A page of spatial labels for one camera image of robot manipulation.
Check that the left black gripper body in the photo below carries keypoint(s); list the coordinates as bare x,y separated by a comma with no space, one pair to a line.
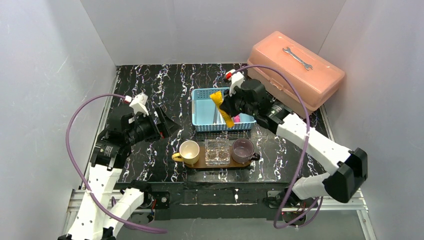
159,124

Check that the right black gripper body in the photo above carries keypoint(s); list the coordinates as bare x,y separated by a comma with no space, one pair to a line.
230,105

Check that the cream yellow mug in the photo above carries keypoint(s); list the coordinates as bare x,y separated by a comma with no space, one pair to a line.
188,153

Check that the yellow toothpaste tube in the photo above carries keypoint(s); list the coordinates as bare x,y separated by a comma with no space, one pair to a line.
218,99

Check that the light blue plastic basket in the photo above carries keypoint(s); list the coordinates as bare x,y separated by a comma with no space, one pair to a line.
203,109

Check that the brown wooden oval tray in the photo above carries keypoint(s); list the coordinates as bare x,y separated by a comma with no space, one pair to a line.
201,163

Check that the purple translucent cup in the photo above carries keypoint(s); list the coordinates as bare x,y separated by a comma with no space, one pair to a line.
243,151

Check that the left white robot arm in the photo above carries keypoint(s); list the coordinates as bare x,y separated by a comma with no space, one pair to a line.
126,128

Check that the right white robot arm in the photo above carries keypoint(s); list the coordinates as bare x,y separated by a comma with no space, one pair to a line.
346,169

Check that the pink toothpaste tube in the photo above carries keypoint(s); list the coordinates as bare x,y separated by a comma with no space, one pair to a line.
236,119

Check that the grey toothbrush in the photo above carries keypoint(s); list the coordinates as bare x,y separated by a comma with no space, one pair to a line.
216,118

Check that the silver open-end wrench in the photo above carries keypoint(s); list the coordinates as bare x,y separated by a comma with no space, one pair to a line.
306,65

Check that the pink plastic toolbox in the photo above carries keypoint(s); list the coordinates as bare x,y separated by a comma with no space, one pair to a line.
301,91

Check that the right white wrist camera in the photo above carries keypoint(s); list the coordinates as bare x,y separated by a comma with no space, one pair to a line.
235,79

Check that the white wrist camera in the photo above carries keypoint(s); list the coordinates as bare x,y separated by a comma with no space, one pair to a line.
138,104
235,79

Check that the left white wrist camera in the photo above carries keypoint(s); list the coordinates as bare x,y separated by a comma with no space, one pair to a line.
138,104

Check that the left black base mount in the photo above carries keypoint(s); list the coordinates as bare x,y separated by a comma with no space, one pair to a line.
156,200

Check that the aluminium frame rail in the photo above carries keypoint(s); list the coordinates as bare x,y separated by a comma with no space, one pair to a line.
250,197

